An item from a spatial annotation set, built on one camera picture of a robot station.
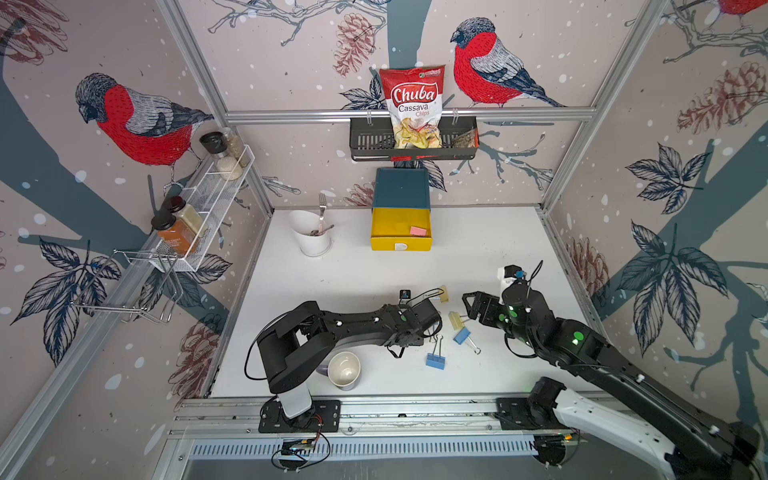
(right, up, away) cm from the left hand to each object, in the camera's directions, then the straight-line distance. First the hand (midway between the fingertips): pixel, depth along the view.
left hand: (419, 331), depth 86 cm
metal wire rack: (-60, +19, -28) cm, 69 cm away
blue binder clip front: (+4, -8, -3) cm, 9 cm away
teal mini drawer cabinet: (-5, +44, +11) cm, 46 cm away
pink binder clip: (0, +30, +6) cm, 30 cm away
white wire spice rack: (-64, +41, +4) cm, 76 cm away
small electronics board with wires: (-30, -25, -15) cm, 42 cm away
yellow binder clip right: (+11, +3, +2) cm, 12 cm away
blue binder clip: (+13, -2, 0) cm, 13 cm away
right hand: (+12, +13, -12) cm, 22 cm away
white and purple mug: (-21, -9, -7) cm, 24 cm away
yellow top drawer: (-8, +30, +7) cm, 32 cm away
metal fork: (-33, +40, +17) cm, 55 cm away
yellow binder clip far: (+9, +8, +9) cm, 15 cm away
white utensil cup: (-40, +32, +17) cm, 54 cm away
